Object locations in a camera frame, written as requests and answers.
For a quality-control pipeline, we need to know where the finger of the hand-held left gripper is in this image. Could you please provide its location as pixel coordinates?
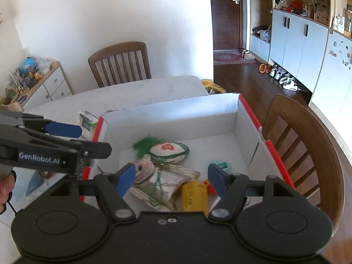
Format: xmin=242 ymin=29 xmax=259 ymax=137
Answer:
xmin=22 ymin=129 xmax=113 ymax=160
xmin=0 ymin=111 xmax=82 ymax=138

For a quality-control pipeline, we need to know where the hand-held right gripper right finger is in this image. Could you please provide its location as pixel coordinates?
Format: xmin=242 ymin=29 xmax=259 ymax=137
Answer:
xmin=207 ymin=163 xmax=297 ymax=222

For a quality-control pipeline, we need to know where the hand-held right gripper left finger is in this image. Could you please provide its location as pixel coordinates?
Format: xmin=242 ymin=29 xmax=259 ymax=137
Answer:
xmin=49 ymin=162 xmax=137 ymax=222

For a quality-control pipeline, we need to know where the small orange object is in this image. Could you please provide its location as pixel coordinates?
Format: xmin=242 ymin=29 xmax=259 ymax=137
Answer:
xmin=203 ymin=180 xmax=218 ymax=196

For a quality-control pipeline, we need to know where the teal plastic object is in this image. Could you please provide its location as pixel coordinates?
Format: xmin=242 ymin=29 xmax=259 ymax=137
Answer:
xmin=210 ymin=161 xmax=231 ymax=172

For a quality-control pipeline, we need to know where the white tissue packet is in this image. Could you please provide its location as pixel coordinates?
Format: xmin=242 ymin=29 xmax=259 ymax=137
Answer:
xmin=76 ymin=110 xmax=99 ymax=139

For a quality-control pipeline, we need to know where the yellow packet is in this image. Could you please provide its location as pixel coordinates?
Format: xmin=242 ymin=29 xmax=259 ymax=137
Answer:
xmin=180 ymin=181 xmax=209 ymax=213

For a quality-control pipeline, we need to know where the gold foil packet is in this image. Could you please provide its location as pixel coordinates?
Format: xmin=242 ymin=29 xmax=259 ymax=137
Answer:
xmin=152 ymin=163 xmax=201 ymax=179

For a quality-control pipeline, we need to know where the white printed packet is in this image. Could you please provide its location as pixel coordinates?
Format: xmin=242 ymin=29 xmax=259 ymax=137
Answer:
xmin=129 ymin=170 xmax=183 ymax=209

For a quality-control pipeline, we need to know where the red cardboard box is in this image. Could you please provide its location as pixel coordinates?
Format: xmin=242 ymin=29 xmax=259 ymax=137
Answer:
xmin=80 ymin=93 xmax=296 ymax=212

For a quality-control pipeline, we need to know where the person's left hand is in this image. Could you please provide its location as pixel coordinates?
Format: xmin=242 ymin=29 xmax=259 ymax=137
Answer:
xmin=0 ymin=169 xmax=16 ymax=213

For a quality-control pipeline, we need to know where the white drawer cabinet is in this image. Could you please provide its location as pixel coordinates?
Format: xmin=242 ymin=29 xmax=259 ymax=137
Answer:
xmin=0 ymin=62 xmax=73 ymax=110

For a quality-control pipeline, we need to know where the cluster of colourful toys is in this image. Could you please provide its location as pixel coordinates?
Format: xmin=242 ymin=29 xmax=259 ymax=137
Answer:
xmin=4 ymin=69 xmax=42 ymax=99

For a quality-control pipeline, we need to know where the white plastic bag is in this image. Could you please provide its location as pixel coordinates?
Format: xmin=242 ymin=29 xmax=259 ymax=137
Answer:
xmin=36 ymin=56 xmax=53 ymax=73

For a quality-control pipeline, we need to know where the blue globe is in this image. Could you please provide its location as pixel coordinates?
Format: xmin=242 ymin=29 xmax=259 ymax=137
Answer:
xmin=20 ymin=58 xmax=37 ymax=73

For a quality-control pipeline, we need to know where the wooden slat-back chair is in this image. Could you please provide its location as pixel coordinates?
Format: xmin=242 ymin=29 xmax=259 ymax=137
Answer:
xmin=262 ymin=95 xmax=345 ymax=237
xmin=88 ymin=42 xmax=152 ymax=88

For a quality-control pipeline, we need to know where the yellow bag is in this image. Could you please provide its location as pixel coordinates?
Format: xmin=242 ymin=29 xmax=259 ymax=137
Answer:
xmin=201 ymin=79 xmax=226 ymax=94

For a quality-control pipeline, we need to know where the pair of white shoes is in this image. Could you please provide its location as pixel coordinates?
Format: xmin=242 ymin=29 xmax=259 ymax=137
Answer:
xmin=279 ymin=77 xmax=299 ymax=91

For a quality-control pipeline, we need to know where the red patterned rug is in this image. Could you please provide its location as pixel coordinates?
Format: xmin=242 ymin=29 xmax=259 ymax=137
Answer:
xmin=214 ymin=50 xmax=257 ymax=66

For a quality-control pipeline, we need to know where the row of sneakers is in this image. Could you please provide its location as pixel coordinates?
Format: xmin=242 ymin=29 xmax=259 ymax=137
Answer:
xmin=269 ymin=64 xmax=289 ymax=79

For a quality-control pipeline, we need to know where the pale blue bench cabinet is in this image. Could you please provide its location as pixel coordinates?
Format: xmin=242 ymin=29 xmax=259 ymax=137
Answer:
xmin=250 ymin=34 xmax=271 ymax=62

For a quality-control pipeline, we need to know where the clear plastic bag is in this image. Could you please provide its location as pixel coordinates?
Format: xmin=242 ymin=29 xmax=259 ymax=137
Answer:
xmin=260 ymin=27 xmax=272 ymax=43

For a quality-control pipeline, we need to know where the tall pale blue cabinet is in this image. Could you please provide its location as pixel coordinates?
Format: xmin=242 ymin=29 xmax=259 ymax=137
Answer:
xmin=269 ymin=8 xmax=330 ymax=92

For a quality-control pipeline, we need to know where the pale blue sideboard with stickers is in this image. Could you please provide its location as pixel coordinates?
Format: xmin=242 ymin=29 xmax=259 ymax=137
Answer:
xmin=309 ymin=30 xmax=352 ymax=121

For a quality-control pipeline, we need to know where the dark wooden door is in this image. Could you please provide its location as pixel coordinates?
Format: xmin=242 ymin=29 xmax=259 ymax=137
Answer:
xmin=210 ymin=0 xmax=244 ymax=51

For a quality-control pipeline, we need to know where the wooden toy box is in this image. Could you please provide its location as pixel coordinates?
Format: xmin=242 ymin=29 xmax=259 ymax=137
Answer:
xmin=313 ymin=9 xmax=330 ymax=26

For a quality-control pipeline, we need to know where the group of small bottles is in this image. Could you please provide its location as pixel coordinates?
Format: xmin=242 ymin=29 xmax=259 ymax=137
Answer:
xmin=333 ymin=15 xmax=345 ymax=32

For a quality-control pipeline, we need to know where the glass jar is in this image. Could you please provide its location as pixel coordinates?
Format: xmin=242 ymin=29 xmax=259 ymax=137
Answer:
xmin=344 ymin=9 xmax=352 ymax=36

